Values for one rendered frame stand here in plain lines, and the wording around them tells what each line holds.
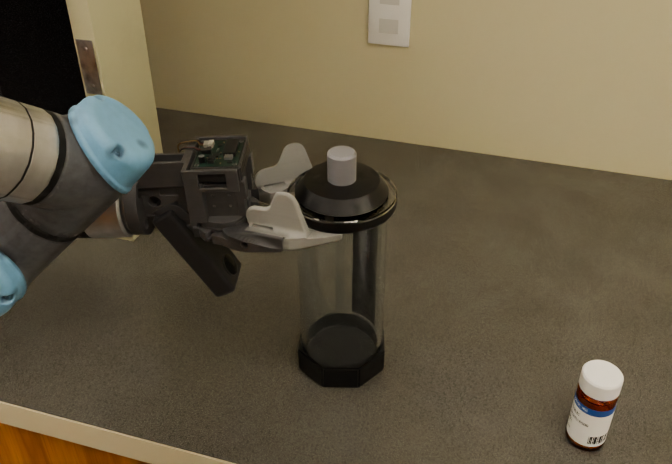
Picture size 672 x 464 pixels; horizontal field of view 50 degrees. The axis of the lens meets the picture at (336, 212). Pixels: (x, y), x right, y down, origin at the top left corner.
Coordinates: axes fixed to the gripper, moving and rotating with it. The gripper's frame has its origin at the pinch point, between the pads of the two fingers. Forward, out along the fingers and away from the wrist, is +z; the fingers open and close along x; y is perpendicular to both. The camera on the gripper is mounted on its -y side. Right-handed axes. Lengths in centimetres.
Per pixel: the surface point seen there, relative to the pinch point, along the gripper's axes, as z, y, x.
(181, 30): -30, -4, 66
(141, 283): -26.8, -18.8, 12.4
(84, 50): -30.4, 9.7, 21.7
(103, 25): -28.1, 12.0, 23.5
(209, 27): -25, -3, 65
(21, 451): -40, -32, -4
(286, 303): -7.5, -19.8, 9.1
